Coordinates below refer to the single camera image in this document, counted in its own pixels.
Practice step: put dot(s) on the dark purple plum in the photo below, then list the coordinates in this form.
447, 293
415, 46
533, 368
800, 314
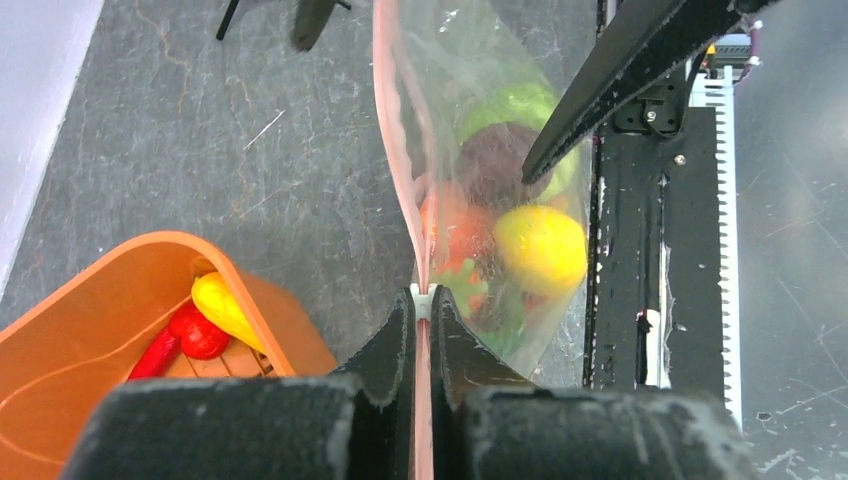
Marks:
489, 169

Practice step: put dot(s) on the red chili pepper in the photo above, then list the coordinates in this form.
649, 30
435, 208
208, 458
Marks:
158, 356

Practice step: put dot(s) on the yellow chili pepper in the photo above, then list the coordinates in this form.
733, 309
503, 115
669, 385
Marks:
213, 298

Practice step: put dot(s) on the orange plastic tub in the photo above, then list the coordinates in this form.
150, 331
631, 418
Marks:
60, 359

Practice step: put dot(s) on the orange carrot green top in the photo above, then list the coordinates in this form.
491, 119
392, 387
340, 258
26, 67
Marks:
458, 235

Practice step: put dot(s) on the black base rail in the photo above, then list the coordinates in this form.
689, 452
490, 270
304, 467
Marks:
663, 286

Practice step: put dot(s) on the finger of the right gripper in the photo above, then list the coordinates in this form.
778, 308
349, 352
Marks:
642, 43

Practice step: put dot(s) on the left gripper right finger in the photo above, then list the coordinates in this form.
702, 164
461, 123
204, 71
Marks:
489, 422

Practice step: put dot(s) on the green round fruit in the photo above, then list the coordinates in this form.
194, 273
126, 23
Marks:
529, 104

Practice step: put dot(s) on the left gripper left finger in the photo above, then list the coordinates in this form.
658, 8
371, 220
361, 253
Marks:
352, 423

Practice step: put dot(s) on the clear zip top bag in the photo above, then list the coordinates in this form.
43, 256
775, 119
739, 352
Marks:
460, 101

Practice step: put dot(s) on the red round tomato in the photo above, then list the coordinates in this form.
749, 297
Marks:
198, 337

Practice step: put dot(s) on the yellow mango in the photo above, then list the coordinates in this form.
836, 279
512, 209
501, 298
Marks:
543, 249

